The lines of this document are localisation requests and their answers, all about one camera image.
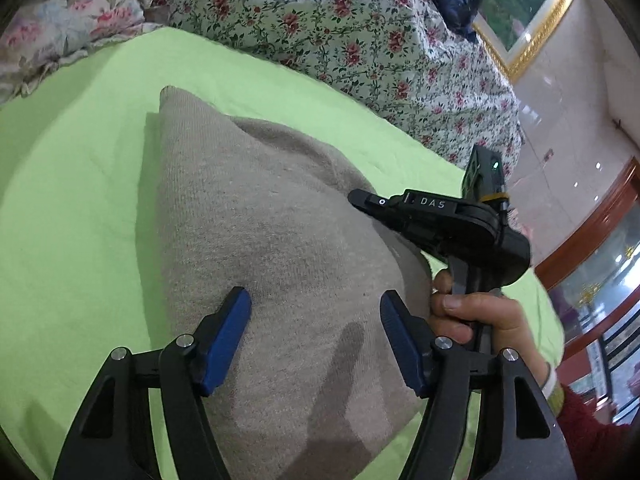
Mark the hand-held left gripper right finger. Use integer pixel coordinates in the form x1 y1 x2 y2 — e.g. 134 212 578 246
380 290 576 480

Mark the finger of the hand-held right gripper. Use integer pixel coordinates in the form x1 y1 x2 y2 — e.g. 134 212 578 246
348 189 463 217

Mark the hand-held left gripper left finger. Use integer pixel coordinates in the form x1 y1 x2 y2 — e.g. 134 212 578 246
52 287 252 480

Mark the beige patterned knit sweater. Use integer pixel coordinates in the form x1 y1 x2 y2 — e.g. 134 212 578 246
137 85 436 480

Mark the person's right forearm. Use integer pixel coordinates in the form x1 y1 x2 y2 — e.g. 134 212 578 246
541 364 638 480

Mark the person's right hand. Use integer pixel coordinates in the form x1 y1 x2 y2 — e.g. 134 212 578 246
430 270 549 386

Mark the red wooden cabinet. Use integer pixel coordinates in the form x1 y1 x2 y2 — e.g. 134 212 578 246
534 157 640 426

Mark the white red floral quilt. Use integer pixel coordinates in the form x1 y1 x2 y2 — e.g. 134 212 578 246
135 0 526 177

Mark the light green bed sheet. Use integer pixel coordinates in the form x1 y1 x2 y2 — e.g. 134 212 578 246
0 26 566 480

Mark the gold framed picture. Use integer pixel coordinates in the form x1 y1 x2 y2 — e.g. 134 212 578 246
472 0 584 80

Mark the pink floral ruffled pillow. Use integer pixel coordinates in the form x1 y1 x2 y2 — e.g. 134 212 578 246
0 0 167 106

